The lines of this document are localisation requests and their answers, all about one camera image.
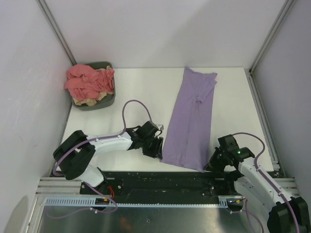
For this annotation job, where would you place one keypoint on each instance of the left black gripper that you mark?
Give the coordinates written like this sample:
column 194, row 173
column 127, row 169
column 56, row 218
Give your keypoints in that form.
column 156, row 151

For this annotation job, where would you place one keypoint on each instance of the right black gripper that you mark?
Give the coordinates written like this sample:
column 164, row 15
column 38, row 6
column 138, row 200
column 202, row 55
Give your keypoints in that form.
column 212, row 165

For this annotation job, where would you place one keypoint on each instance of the purple t shirt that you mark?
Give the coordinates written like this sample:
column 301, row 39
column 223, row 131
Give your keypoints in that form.
column 188, row 136

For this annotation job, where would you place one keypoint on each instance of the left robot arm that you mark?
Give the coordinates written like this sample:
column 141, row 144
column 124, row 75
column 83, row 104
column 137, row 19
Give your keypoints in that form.
column 73, row 156

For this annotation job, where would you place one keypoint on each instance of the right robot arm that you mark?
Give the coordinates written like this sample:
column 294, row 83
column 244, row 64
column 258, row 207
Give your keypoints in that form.
column 284, row 212

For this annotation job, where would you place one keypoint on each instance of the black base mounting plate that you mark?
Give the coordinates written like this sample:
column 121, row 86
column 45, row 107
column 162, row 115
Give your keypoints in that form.
column 184, row 188

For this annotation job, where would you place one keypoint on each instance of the dark grey plastic bin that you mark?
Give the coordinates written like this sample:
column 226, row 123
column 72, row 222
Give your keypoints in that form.
column 106, row 101

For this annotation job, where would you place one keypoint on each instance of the pink t shirt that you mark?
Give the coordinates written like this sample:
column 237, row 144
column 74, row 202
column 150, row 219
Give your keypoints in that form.
column 85, row 80

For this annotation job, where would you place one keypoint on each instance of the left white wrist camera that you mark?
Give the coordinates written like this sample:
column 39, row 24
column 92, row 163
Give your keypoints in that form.
column 160, row 127

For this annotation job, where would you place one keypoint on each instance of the right aluminium frame post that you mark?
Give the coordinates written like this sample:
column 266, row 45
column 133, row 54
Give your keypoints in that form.
column 276, row 26

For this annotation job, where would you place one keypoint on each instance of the aluminium frame post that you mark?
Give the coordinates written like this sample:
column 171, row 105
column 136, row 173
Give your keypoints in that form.
column 276, row 26
column 47, row 13

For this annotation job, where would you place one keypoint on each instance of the left aluminium frame post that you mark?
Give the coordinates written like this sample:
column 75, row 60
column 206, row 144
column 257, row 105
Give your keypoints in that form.
column 47, row 13

